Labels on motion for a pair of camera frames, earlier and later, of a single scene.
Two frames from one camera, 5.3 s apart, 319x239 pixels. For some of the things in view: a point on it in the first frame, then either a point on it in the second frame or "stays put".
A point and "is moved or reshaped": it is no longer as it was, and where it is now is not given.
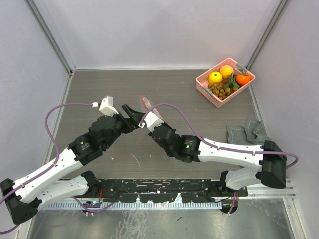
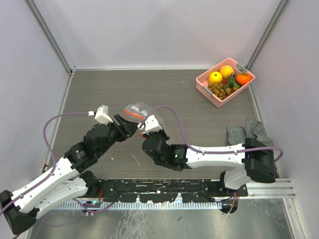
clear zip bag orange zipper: [148, 104] is moved or reshaped
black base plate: [164, 190] stays put
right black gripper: [168, 126] -> [158, 132]
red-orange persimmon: [242, 79] stays put
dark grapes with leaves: [231, 81] stays put
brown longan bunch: [219, 90] stays put
